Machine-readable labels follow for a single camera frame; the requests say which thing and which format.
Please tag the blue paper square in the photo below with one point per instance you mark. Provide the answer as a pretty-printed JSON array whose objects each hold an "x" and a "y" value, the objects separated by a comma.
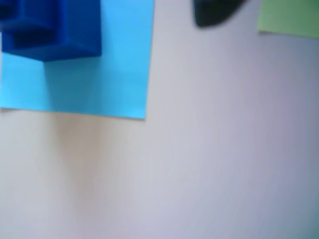
[{"x": 99, "y": 87}]

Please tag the green paper square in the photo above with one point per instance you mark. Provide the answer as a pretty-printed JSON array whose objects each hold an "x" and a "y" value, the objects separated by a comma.
[{"x": 289, "y": 15}]

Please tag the large blue cube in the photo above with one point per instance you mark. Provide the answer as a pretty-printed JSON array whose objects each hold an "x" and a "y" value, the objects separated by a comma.
[{"x": 82, "y": 30}]

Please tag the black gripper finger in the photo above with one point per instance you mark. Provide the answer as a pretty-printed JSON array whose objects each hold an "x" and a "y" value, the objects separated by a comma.
[{"x": 214, "y": 12}]

